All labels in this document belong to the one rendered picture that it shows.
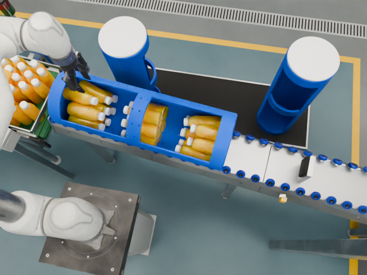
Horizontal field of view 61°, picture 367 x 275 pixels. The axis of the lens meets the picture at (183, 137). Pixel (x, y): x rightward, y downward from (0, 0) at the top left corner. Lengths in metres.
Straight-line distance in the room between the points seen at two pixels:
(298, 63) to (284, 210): 1.25
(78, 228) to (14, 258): 1.63
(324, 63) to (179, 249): 1.63
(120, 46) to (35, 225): 1.04
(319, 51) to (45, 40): 1.38
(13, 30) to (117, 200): 0.81
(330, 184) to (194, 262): 1.23
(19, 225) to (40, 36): 0.69
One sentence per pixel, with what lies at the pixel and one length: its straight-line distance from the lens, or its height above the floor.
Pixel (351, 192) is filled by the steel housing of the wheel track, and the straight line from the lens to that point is 1.79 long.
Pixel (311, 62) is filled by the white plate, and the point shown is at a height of 1.04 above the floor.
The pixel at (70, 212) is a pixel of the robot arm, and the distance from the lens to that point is 1.27.
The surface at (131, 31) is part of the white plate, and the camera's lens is 1.90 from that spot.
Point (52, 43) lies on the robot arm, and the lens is 1.14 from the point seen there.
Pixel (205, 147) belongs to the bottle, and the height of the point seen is 1.13.
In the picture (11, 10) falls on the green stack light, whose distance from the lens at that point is 2.02.
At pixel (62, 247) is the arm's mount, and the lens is 1.56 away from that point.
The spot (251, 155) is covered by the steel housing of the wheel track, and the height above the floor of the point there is 0.93.
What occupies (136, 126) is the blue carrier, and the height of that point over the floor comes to 1.21.
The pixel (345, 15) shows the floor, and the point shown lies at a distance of 3.57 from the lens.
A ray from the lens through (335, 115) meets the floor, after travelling 2.98.
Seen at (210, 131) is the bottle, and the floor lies 1.16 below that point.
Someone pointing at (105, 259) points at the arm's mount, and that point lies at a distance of 1.49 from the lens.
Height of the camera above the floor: 2.52
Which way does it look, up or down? 71 degrees down
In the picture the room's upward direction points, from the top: 6 degrees counter-clockwise
